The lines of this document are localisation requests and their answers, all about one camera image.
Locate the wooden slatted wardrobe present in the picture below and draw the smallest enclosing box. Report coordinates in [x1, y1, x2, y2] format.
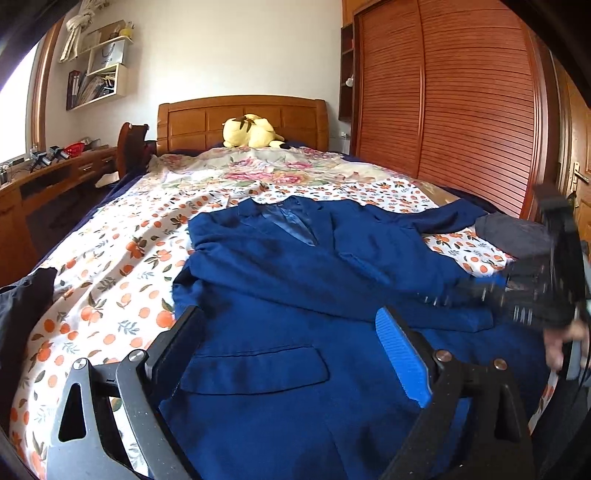
[351, 0, 561, 222]

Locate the white wall shelf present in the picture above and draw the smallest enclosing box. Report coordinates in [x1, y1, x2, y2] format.
[58, 18, 134, 112]

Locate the pink floral blanket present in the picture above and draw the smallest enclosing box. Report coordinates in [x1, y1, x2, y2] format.
[148, 147, 416, 195]

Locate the wooden desk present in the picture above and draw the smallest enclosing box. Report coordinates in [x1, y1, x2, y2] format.
[0, 145, 118, 287]

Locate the black cloth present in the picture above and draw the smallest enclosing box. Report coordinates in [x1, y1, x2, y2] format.
[0, 267, 58, 416]

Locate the wooden headboard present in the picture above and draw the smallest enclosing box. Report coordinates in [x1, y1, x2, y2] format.
[157, 95, 329, 155]

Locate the person's right hand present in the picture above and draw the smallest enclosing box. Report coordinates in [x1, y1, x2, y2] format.
[545, 318, 591, 374]

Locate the row of books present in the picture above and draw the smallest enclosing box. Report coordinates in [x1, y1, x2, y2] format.
[66, 70, 116, 110]

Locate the orange print bedsheet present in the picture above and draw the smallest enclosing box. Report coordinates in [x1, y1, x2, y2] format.
[9, 157, 555, 480]

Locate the yellow plush toy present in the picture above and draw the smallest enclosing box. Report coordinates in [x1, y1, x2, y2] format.
[222, 113, 286, 149]

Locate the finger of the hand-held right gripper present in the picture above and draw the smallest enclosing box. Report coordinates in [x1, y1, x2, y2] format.
[416, 274, 509, 309]

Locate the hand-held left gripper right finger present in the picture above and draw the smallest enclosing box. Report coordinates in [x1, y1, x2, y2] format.
[375, 307, 536, 480]

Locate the wooden chair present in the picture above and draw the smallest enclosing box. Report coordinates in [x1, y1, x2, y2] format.
[115, 122, 158, 178]

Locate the grey cloth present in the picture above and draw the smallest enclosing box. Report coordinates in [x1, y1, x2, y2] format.
[475, 216, 555, 261]

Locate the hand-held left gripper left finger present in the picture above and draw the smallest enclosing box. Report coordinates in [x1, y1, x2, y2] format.
[46, 305, 208, 480]

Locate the blue suit jacket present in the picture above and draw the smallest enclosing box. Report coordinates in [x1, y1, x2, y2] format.
[159, 196, 555, 480]

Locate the white paper bag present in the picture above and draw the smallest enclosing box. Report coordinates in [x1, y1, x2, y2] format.
[88, 38, 126, 75]

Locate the wooden open side shelf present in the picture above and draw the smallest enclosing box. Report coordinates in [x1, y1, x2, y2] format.
[338, 23, 356, 123]

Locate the window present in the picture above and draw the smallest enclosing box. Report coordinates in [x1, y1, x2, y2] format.
[0, 41, 49, 164]

